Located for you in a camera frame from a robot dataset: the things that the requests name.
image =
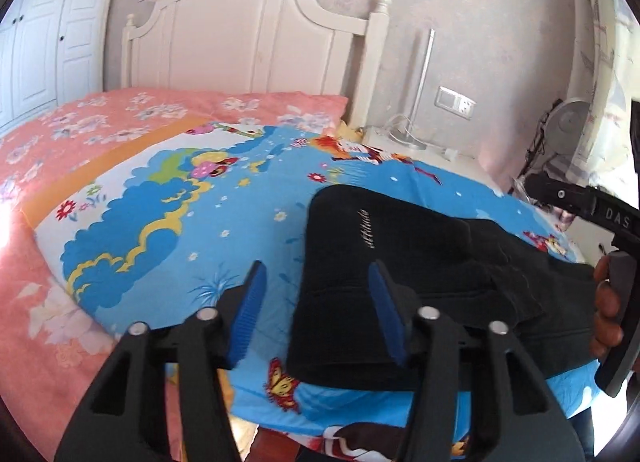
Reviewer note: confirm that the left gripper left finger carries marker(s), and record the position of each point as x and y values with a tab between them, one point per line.
122	416

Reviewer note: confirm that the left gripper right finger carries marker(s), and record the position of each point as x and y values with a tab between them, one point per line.
514	415

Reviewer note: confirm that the black pants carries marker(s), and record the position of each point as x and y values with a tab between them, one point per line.
472	270

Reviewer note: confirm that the right hand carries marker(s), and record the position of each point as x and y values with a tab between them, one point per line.
607	333

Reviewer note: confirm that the pink floral quilt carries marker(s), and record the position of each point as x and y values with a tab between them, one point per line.
51	345

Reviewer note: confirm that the grey electric fan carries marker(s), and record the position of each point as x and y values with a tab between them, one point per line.
556	139

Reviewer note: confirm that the blue cartoon bed sheet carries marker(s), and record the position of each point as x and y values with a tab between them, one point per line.
186	218

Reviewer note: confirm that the silver floor lamp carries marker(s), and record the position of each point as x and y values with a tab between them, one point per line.
404	131

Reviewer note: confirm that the white nightstand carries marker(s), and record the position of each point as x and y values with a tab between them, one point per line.
445	158

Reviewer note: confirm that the white wardrobe doors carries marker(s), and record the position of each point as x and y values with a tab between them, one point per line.
52	53

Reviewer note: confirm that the white wooden headboard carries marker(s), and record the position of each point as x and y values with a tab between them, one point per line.
258	46

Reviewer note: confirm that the grey wall socket panel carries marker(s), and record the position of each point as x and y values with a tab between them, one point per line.
454	102

